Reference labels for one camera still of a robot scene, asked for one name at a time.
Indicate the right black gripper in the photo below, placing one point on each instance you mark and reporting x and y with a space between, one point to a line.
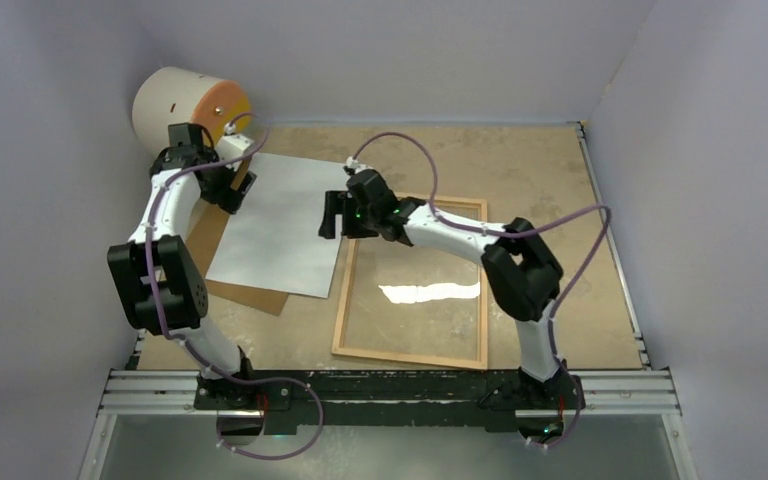
339 202

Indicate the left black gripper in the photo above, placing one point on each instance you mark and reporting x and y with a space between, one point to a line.
228 198

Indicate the glossy printed photo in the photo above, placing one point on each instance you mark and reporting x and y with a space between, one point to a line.
272 241

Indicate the brown cardboard backing board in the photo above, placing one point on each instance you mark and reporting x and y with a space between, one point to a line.
202 243

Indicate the clear glass pane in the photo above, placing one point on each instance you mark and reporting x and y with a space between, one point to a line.
417 291

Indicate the wooden picture frame with glass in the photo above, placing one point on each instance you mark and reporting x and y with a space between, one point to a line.
344 318

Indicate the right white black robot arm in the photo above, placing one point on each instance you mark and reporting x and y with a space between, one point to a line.
522 272

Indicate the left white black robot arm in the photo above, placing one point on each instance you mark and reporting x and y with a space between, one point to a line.
157 280

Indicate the white cylindrical drum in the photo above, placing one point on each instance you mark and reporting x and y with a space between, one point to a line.
174 95

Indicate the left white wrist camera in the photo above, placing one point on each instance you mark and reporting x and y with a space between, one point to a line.
232 147

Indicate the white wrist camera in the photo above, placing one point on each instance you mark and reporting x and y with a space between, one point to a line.
232 147
353 166

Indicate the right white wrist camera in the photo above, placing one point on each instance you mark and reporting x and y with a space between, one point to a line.
353 166

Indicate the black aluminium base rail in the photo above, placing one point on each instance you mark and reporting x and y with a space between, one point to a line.
497 401

